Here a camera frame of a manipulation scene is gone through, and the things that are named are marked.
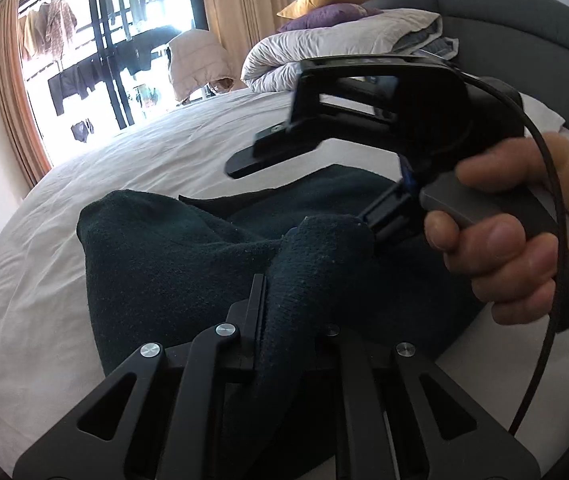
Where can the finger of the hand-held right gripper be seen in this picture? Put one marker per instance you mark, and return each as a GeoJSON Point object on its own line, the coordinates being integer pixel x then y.
{"type": "Point", "coordinates": [389, 210]}

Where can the person's right hand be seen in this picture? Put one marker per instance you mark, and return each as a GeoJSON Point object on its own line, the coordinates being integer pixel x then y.
{"type": "Point", "coordinates": [509, 270]}

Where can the grey upholstered headboard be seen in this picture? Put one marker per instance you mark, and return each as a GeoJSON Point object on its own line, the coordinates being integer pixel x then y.
{"type": "Point", "coordinates": [514, 20]}

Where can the balcony window with black frame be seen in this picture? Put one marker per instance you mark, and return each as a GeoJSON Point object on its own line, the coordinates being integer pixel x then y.
{"type": "Point", "coordinates": [39, 125]}

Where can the white bed sheet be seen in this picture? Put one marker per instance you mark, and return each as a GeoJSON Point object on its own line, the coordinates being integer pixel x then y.
{"type": "Point", "coordinates": [114, 160]}

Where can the grey white duvet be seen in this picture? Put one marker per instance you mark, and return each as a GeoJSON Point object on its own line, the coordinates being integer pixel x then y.
{"type": "Point", "coordinates": [324, 45]}

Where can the purple pillow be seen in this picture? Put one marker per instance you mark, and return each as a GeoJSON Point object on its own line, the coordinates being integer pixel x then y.
{"type": "Point", "coordinates": [324, 17]}

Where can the dark green towel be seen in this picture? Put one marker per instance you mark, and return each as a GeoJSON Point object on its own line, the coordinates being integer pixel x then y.
{"type": "Point", "coordinates": [164, 260]}

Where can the small dark hanging garment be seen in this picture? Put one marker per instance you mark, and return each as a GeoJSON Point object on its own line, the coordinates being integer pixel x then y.
{"type": "Point", "coordinates": [83, 130]}

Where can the long black hanging garment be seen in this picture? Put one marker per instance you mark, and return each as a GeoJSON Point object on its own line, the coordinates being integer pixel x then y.
{"type": "Point", "coordinates": [137, 52]}

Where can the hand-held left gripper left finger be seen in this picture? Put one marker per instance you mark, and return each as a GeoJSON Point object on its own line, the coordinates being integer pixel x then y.
{"type": "Point", "coordinates": [254, 310]}

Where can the beige hanging garment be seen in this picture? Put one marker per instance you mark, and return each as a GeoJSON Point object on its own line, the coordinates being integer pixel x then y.
{"type": "Point", "coordinates": [32, 32]}

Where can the beige puffy jacket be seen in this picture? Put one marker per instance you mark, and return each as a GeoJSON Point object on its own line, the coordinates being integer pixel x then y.
{"type": "Point", "coordinates": [197, 60]}

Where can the dark hanging garments on rack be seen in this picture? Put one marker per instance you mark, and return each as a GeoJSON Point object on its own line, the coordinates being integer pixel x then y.
{"type": "Point", "coordinates": [74, 82]}

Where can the tan window curtain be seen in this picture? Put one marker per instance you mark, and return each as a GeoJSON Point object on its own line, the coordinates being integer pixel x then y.
{"type": "Point", "coordinates": [12, 85]}
{"type": "Point", "coordinates": [239, 10]}

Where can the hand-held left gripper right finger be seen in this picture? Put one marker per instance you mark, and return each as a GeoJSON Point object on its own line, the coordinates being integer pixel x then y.
{"type": "Point", "coordinates": [359, 385]}

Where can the floral hanging shirt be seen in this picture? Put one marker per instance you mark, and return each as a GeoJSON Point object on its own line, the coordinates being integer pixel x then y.
{"type": "Point", "coordinates": [60, 22]}

